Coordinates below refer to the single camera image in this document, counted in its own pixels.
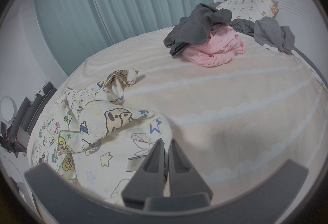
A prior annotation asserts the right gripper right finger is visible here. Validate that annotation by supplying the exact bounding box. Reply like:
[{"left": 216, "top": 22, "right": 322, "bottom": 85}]
[{"left": 168, "top": 139, "right": 213, "bottom": 200}]

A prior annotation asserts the blue-green curtain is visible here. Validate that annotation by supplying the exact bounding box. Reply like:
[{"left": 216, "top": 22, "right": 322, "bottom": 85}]
[{"left": 33, "top": 0, "right": 215, "bottom": 80}]

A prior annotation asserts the dark chest of drawers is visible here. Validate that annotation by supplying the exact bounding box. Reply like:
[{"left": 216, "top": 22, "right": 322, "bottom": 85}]
[{"left": 15, "top": 81, "right": 57, "bottom": 139}]

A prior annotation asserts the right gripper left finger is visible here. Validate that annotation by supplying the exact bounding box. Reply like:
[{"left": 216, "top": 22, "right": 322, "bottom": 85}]
[{"left": 121, "top": 139, "right": 167, "bottom": 204}]

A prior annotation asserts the black garment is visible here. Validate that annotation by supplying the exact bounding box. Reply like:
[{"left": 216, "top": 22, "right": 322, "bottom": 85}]
[{"left": 164, "top": 3, "right": 233, "bottom": 57}]

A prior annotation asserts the bed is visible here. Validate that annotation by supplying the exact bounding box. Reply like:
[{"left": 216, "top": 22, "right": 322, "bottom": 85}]
[{"left": 27, "top": 0, "right": 328, "bottom": 209}]

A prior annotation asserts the pink garment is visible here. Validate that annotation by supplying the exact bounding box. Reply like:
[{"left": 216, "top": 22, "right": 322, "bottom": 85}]
[{"left": 182, "top": 25, "right": 246, "bottom": 68}]

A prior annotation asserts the white printed pyjama top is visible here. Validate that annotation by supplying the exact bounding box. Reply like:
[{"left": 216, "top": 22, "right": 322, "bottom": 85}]
[{"left": 27, "top": 68, "right": 173, "bottom": 204}]

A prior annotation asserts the white printed pillow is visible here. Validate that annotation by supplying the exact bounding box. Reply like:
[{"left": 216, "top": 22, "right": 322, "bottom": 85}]
[{"left": 215, "top": 0, "right": 280, "bottom": 20}]

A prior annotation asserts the round white mirror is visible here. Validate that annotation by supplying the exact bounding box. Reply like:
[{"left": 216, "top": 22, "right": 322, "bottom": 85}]
[{"left": 0, "top": 96, "right": 15, "bottom": 122}]

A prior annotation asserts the dark grey garment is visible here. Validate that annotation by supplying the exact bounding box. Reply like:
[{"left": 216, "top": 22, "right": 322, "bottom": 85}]
[{"left": 229, "top": 18, "right": 258, "bottom": 37}]

